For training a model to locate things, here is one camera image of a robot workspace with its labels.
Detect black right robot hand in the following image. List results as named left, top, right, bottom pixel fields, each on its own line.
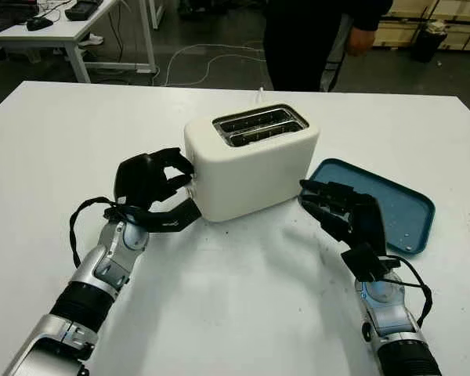
left=298, top=179, right=389, bottom=255

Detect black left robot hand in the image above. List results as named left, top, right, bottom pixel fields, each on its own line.
left=113, top=147, right=195, bottom=215

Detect white two-slot toaster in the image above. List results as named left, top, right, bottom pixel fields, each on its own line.
left=183, top=103, right=321, bottom=224

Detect blue rectangular tray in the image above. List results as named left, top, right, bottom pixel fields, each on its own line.
left=297, top=157, right=437, bottom=256

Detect white shoe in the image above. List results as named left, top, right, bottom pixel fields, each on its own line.
left=78, top=32, right=105, bottom=49

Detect white office desk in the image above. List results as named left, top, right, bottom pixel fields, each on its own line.
left=0, top=0, right=170, bottom=84

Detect black desktop device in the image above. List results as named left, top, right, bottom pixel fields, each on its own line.
left=63, top=0, right=103, bottom=22

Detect standing person in black clothes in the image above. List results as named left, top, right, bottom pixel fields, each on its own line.
left=262, top=0, right=395, bottom=93

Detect black computer mouse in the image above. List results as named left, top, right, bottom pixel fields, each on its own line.
left=26, top=16, right=56, bottom=32

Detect black waste bin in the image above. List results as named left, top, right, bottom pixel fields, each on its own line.
left=410, top=20, right=450, bottom=63

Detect light wooden crates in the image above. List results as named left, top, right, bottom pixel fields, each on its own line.
left=369, top=0, right=470, bottom=52

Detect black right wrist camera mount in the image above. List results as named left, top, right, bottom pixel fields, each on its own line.
left=341, top=242, right=401, bottom=284

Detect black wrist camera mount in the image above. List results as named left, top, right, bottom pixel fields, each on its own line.
left=341, top=242, right=401, bottom=284
left=104, top=194, right=202, bottom=233

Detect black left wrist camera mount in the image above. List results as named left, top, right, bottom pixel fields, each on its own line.
left=104, top=194, right=202, bottom=233

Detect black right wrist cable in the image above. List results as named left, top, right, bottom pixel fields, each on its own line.
left=382, top=254, right=434, bottom=327

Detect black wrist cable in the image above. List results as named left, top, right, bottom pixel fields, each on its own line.
left=69, top=197, right=121, bottom=269
left=382, top=254, right=434, bottom=327

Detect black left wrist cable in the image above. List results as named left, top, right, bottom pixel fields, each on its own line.
left=69, top=197, right=121, bottom=269

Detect white cable on floor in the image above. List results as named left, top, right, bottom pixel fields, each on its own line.
left=151, top=40, right=268, bottom=88

